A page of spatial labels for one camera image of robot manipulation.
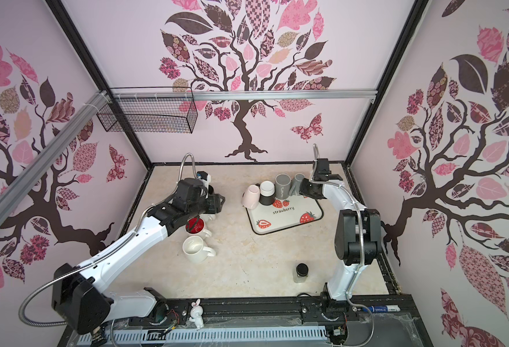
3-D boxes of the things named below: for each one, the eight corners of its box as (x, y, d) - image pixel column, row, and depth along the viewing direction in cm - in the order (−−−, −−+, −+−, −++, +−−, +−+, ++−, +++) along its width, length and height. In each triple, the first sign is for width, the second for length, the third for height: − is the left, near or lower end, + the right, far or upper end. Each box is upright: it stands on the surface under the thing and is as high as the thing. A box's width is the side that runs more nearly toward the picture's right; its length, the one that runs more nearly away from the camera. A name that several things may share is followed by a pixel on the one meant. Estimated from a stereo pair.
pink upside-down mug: (242, 208, 103) (241, 196, 95) (243, 197, 107) (242, 184, 99) (259, 208, 103) (259, 196, 95) (259, 197, 107) (259, 184, 99)
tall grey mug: (274, 200, 107) (276, 186, 98) (274, 188, 111) (275, 173, 103) (289, 200, 107) (291, 186, 98) (288, 188, 111) (290, 173, 103)
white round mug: (186, 263, 87) (180, 255, 80) (190, 244, 92) (185, 236, 85) (214, 263, 87) (210, 255, 80) (217, 244, 92) (213, 236, 85)
